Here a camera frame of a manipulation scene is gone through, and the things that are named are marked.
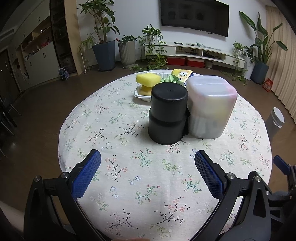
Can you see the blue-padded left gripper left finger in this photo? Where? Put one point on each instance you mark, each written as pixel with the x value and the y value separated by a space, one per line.
pixel 83 173

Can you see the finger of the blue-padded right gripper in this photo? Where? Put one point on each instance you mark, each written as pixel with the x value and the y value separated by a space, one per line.
pixel 282 165

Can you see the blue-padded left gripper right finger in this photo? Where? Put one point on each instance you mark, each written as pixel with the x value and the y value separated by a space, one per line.
pixel 212 174

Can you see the white foam tray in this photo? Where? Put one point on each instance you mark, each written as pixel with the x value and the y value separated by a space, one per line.
pixel 147 98

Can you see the yellow tissue pack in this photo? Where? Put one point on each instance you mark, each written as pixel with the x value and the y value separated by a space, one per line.
pixel 181 75

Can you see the green cloth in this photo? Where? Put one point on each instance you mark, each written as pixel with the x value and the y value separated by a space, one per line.
pixel 173 79

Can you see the yellow sponge block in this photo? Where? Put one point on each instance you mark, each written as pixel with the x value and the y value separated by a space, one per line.
pixel 148 79

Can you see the grey cylindrical trash bin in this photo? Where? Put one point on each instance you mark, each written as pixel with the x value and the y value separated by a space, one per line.
pixel 274 122

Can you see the black cylindrical container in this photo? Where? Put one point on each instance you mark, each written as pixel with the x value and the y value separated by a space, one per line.
pixel 168 115

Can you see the translucent plastic container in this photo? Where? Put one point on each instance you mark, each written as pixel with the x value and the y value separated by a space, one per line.
pixel 210 102

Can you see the red box on floor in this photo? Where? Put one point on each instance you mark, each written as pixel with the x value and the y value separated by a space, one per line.
pixel 267 85

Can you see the beige curtain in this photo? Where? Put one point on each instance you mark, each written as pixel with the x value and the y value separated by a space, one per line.
pixel 282 63

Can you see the blue box on floor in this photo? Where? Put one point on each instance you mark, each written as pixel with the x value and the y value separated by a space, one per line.
pixel 63 73

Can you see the large-leaf plant in dark pot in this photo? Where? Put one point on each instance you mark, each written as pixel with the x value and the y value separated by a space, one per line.
pixel 261 50

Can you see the red storage box right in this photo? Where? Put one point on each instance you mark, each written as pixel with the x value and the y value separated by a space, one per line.
pixel 194 62

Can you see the red storage box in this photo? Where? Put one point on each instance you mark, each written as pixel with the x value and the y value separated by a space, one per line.
pixel 194 62
pixel 176 61

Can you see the red storage box left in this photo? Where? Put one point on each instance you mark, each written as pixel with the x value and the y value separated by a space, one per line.
pixel 176 61

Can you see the small plant by console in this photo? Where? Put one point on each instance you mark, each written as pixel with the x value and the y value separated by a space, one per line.
pixel 241 54

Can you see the white tv console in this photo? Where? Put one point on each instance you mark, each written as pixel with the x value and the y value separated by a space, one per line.
pixel 218 57

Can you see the tall plant in dark pot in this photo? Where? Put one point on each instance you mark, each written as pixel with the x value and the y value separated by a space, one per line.
pixel 104 22

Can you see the trailing green vine plant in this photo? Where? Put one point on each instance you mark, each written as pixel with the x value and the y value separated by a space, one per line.
pixel 152 49

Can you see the plant in ribbed white pot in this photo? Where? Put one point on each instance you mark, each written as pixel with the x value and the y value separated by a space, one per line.
pixel 126 47

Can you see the white wall cabinet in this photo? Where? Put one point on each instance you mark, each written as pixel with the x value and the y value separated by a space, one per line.
pixel 32 52

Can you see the wall-mounted television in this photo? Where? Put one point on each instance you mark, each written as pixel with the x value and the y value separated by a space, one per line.
pixel 207 16

